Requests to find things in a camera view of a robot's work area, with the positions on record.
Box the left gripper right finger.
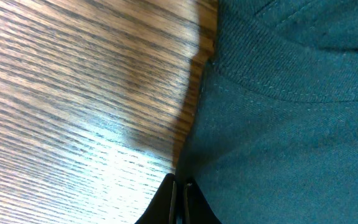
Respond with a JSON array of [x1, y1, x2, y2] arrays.
[[183, 179, 221, 224]]

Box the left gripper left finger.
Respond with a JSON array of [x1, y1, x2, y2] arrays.
[[135, 174, 177, 224]]

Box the black t-shirt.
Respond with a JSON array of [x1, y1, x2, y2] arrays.
[[176, 0, 358, 223]]

